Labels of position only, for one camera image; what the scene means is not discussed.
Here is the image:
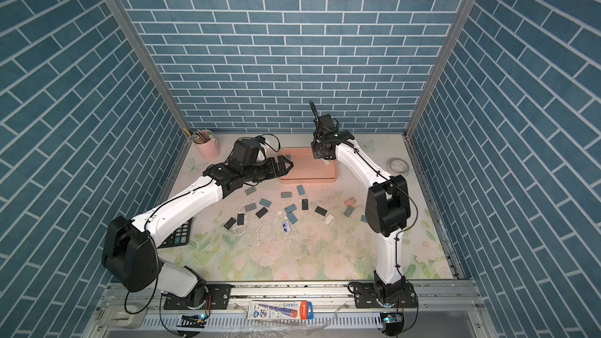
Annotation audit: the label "red blue pen package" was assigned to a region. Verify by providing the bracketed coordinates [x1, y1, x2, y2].
[247, 300, 314, 321]

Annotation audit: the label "black calculator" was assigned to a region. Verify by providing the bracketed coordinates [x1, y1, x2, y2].
[159, 219, 193, 249]

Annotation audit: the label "grey-green eraser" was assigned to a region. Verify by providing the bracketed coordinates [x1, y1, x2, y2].
[245, 186, 257, 196]

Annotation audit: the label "blue eraser with print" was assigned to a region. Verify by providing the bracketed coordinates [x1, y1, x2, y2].
[285, 204, 297, 214]

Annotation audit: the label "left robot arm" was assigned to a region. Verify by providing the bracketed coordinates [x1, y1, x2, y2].
[101, 136, 294, 308]

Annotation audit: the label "pink storage tray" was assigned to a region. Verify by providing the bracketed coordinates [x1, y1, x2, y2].
[280, 147, 338, 184]

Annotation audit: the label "pink metal pencil bucket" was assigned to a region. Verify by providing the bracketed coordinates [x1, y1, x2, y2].
[190, 129, 221, 161]

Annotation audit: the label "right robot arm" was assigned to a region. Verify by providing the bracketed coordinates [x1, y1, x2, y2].
[309, 102, 411, 285]

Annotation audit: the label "tape roll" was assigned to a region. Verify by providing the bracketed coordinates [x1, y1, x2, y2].
[388, 158, 411, 175]

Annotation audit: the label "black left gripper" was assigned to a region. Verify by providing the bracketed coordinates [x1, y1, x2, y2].
[241, 155, 294, 184]

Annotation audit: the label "teal speckled eraser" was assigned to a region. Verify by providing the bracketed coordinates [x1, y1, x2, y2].
[259, 198, 272, 208]

